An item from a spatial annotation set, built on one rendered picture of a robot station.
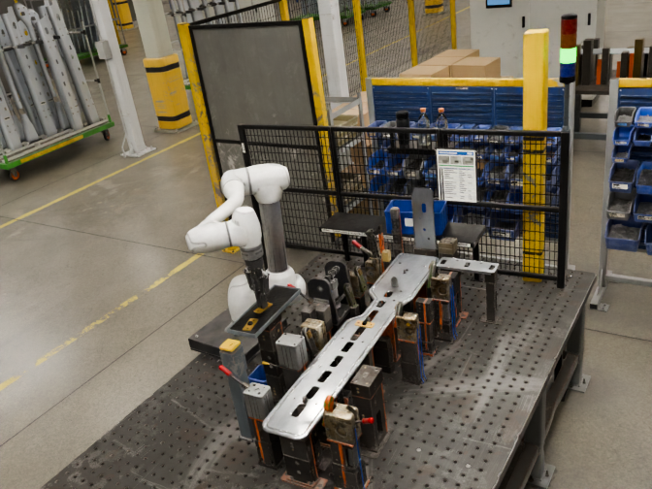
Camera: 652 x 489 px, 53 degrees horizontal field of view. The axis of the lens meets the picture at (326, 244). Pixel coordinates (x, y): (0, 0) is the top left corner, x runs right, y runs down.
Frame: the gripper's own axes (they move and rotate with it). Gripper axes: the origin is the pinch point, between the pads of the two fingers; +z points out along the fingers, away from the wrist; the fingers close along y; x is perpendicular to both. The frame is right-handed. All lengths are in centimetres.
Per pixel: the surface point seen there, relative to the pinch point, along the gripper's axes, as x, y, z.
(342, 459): -29, 60, 34
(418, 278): 73, 30, 20
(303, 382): -15.3, 32.2, 20.3
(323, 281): 26.3, 11.9, 2.2
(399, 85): 241, -85, -25
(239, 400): -28.4, 7.5, 29.5
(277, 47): 200, -159, -61
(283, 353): -10.8, 19.3, 13.9
